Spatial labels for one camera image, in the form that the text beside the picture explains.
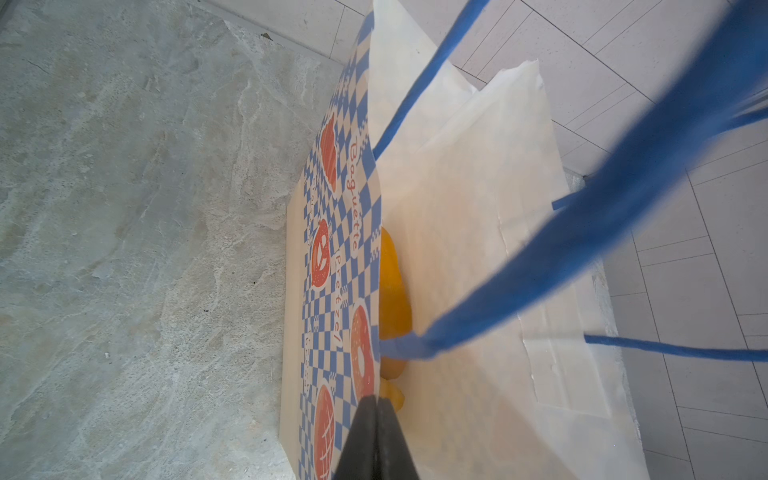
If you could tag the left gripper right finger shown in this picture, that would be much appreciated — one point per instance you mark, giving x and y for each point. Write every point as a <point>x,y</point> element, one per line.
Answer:
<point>393,458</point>

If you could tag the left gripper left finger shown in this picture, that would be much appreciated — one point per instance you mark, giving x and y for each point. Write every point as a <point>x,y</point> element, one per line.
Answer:
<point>358,460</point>

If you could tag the pale yellow bread slice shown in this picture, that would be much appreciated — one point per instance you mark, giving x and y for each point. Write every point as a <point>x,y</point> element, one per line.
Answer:
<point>388,390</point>

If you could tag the long yellow baguette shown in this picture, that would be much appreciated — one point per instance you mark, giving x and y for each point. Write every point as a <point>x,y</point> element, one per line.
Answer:
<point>395,313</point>

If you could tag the blue checkered paper bag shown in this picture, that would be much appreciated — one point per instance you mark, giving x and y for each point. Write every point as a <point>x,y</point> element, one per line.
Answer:
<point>513,369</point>

